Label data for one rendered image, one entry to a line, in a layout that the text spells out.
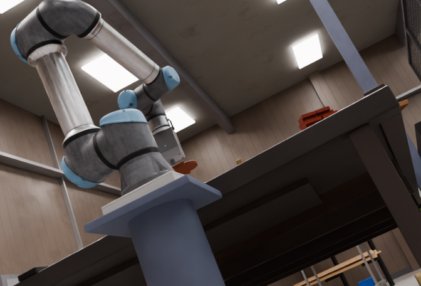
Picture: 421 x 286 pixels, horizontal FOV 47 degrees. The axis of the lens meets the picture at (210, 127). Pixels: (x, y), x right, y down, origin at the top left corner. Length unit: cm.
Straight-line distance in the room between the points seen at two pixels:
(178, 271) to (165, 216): 13
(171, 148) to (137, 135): 45
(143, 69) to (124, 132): 37
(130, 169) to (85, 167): 15
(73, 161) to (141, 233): 30
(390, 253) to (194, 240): 1106
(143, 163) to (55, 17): 50
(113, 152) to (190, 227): 28
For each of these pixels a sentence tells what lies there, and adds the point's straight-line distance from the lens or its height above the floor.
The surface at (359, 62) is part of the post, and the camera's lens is 339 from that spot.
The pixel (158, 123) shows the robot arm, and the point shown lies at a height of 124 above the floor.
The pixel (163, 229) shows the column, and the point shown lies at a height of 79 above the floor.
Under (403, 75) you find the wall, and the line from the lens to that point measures 1296.
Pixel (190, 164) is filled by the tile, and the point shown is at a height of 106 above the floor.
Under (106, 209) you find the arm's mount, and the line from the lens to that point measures 117.
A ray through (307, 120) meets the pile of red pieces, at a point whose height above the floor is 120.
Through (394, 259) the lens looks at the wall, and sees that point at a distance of 1211.
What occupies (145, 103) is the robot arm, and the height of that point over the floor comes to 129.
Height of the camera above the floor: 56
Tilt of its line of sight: 21 degrees up
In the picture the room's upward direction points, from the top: 23 degrees counter-clockwise
